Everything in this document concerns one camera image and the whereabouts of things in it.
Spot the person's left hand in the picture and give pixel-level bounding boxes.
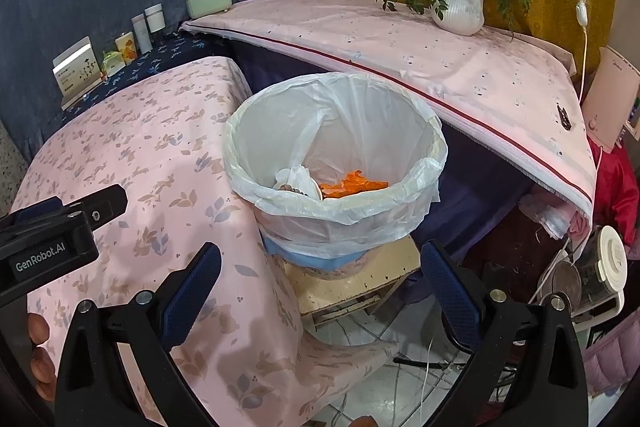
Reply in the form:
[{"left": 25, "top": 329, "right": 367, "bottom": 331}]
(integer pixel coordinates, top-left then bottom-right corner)
[{"left": 27, "top": 313, "right": 56, "bottom": 402}]

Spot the green small packet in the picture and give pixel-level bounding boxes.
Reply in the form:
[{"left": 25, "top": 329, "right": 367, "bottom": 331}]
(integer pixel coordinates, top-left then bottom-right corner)
[{"left": 102, "top": 51, "right": 126, "bottom": 77}]

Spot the wooden stool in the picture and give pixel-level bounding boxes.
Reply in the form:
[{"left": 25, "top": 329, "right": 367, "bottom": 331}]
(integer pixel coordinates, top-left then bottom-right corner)
[{"left": 279, "top": 236, "right": 420, "bottom": 331}]

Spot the white open gift box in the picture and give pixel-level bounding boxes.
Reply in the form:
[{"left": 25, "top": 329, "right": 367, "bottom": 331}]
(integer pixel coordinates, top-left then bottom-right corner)
[{"left": 52, "top": 36, "right": 102, "bottom": 110}]

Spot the orange patterned small box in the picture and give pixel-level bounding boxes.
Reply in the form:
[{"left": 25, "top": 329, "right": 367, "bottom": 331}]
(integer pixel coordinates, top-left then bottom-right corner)
[{"left": 115, "top": 31, "right": 138, "bottom": 65}]

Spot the green tissue box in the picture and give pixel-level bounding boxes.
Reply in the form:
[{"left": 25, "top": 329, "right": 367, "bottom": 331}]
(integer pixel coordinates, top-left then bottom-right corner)
[{"left": 186, "top": 0, "right": 232, "bottom": 20}]

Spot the pink floral tablecloth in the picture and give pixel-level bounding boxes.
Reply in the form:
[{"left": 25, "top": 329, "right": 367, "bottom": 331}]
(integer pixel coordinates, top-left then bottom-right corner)
[{"left": 14, "top": 57, "right": 397, "bottom": 426}]

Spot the white-lined trash bin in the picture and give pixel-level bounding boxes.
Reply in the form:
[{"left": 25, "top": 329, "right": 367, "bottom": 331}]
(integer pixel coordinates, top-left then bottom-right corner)
[{"left": 222, "top": 72, "right": 448, "bottom": 272}]

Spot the tall white bottle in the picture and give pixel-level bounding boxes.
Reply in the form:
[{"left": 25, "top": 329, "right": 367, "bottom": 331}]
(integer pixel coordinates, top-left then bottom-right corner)
[{"left": 131, "top": 14, "right": 153, "bottom": 55}]

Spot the white tissue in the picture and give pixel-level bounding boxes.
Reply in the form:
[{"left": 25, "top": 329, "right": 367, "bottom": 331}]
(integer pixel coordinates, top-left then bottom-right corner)
[{"left": 273, "top": 165, "right": 323, "bottom": 200}]

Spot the pink electric kettle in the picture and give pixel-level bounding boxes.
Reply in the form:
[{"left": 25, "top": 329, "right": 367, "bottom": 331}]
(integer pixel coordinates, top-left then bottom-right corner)
[{"left": 582, "top": 46, "right": 639, "bottom": 154}]

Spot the black hair clip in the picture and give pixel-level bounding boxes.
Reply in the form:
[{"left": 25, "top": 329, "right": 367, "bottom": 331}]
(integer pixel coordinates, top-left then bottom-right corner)
[{"left": 556, "top": 104, "right": 573, "bottom": 131}]

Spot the navy floral cloth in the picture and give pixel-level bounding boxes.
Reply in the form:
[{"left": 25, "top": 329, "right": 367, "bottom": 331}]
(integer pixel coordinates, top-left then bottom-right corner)
[{"left": 62, "top": 31, "right": 215, "bottom": 124}]

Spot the white jar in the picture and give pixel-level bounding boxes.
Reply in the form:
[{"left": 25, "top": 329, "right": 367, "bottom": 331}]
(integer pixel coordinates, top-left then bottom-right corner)
[{"left": 144, "top": 3, "right": 166, "bottom": 34}]

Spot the white cord with switch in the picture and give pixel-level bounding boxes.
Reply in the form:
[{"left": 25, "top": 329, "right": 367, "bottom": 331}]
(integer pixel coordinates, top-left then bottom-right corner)
[{"left": 566, "top": 0, "right": 591, "bottom": 103}]

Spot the pink dotted bed cover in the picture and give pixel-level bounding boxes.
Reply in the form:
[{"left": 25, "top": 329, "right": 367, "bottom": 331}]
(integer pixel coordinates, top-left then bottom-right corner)
[{"left": 181, "top": 0, "right": 597, "bottom": 218}]

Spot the orange plastic bag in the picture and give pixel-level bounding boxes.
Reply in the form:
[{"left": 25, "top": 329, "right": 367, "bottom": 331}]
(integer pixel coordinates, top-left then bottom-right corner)
[{"left": 319, "top": 170, "right": 390, "bottom": 199}]

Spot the red cloth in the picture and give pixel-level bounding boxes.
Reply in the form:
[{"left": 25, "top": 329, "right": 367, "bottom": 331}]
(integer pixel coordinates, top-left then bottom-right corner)
[{"left": 588, "top": 139, "right": 639, "bottom": 246}]

